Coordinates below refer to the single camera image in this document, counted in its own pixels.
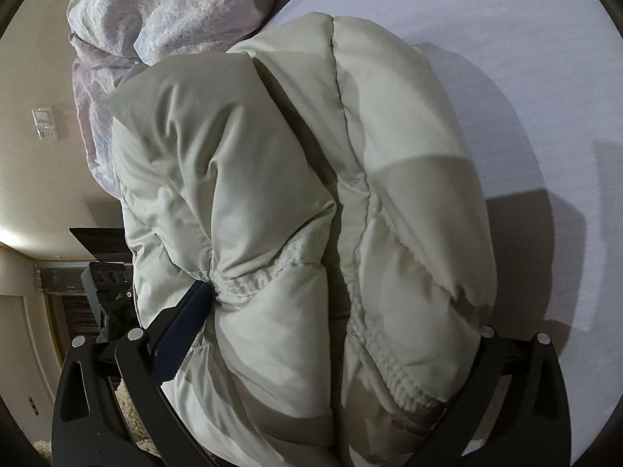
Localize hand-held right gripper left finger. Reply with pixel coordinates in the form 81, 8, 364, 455
51, 282, 217, 467

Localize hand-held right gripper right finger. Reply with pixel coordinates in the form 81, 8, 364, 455
411, 323, 572, 467

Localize beige puffer jacket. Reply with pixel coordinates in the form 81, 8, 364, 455
104, 10, 497, 467

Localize dark slatted cabinet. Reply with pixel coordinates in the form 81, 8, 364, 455
35, 263, 100, 348

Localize dark wooden board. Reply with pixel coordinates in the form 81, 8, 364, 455
69, 226, 130, 262

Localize beige shaggy rug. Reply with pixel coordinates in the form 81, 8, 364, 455
29, 377, 147, 467

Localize pastel patterned duvet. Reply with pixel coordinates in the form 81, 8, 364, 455
68, 0, 336, 200

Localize white wall switch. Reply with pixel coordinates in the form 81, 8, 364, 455
31, 106, 60, 140

